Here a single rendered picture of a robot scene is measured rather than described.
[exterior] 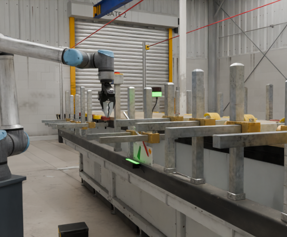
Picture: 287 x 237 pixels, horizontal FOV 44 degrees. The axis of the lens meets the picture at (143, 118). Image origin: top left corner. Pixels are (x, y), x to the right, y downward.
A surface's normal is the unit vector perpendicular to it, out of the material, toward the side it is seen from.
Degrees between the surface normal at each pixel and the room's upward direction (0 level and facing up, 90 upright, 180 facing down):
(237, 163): 90
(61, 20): 90
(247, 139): 90
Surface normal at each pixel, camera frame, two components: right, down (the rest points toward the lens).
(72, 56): -0.18, 0.07
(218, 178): -0.92, 0.03
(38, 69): 0.49, 0.04
